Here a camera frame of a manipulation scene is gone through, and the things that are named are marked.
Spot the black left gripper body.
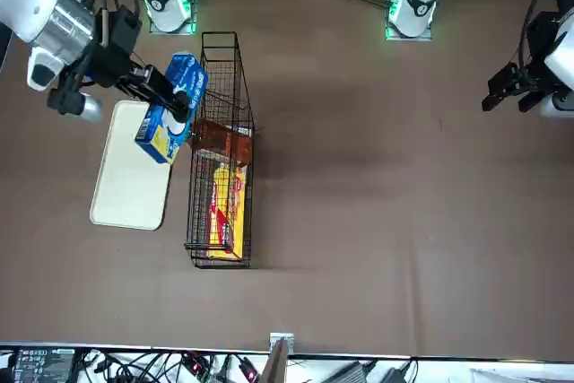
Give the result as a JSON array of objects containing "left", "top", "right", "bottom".
[{"left": 515, "top": 10, "right": 561, "bottom": 92}]

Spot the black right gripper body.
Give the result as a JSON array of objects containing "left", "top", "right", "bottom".
[{"left": 83, "top": 5, "right": 156, "bottom": 88}]

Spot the blue Oreo cookie box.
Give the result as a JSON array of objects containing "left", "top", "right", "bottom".
[{"left": 134, "top": 53, "right": 210, "bottom": 165}]

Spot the brown tea bottle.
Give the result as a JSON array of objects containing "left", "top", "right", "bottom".
[{"left": 191, "top": 118, "right": 255, "bottom": 167}]

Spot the cream plastic tray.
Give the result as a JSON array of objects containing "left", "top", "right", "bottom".
[{"left": 89, "top": 100, "right": 175, "bottom": 231}]

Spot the yellow wafer box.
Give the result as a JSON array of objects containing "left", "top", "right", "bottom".
[{"left": 206, "top": 162, "right": 248, "bottom": 262}]

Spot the black plug with red light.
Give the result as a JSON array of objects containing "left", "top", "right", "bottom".
[
  {"left": 183, "top": 350, "right": 210, "bottom": 378},
  {"left": 237, "top": 355, "right": 260, "bottom": 383}
]

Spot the black labelled power adapter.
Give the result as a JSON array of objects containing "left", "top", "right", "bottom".
[{"left": 8, "top": 346, "right": 76, "bottom": 383}]

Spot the dark power brick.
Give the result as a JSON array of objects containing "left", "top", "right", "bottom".
[
  {"left": 326, "top": 360, "right": 376, "bottom": 383},
  {"left": 380, "top": 367, "right": 416, "bottom": 383}
]

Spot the black wire shelf rack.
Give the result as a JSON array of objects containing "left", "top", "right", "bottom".
[{"left": 183, "top": 30, "right": 259, "bottom": 270}]

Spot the aluminium camera post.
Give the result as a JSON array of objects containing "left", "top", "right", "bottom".
[{"left": 261, "top": 332, "right": 296, "bottom": 383}]

